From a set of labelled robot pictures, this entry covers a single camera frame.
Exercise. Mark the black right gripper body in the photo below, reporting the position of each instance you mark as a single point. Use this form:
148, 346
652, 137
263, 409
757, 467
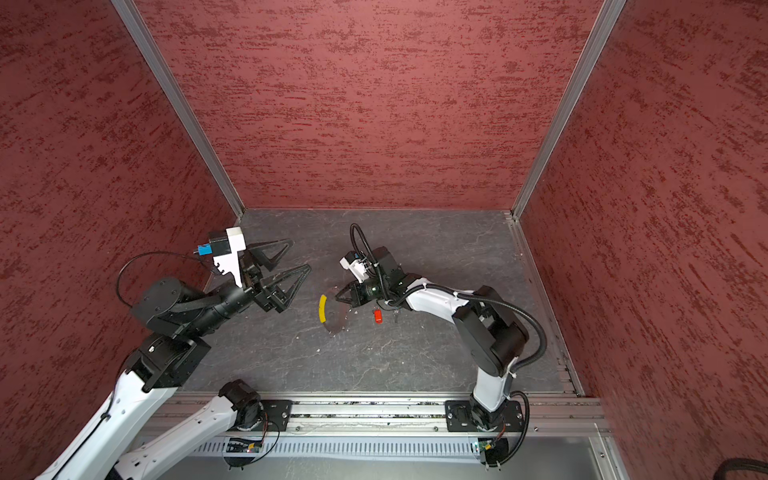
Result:
371, 289

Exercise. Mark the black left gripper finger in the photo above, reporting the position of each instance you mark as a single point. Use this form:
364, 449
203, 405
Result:
282, 288
269, 254

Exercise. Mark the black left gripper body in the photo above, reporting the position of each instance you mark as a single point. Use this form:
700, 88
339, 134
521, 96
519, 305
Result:
252, 278

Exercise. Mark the yellow capped key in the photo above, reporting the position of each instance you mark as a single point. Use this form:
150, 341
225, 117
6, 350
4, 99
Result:
322, 309

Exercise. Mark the silver keyring with keys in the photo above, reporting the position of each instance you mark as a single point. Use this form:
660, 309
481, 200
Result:
341, 305

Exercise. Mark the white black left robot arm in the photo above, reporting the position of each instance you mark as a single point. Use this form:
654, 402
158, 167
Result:
179, 317

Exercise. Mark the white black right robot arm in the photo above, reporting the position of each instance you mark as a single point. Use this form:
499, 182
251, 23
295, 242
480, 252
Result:
501, 337

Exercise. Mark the perforated metal disc tag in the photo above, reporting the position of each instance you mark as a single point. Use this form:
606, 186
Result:
336, 317

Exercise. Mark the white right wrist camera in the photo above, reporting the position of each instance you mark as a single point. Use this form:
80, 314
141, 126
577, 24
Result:
355, 264

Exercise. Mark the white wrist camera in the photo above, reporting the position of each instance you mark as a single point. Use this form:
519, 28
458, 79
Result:
355, 264
224, 247

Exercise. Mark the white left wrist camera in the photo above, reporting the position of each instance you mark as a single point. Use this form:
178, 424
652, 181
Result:
224, 247

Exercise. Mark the aluminium corner post left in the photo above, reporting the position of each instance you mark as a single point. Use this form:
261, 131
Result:
139, 32

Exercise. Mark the aluminium corner post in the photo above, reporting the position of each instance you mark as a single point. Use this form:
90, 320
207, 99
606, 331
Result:
139, 32
603, 26

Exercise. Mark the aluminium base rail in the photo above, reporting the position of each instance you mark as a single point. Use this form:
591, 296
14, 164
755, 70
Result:
418, 414

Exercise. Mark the aluminium corner post right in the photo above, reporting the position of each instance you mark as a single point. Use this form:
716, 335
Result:
603, 26

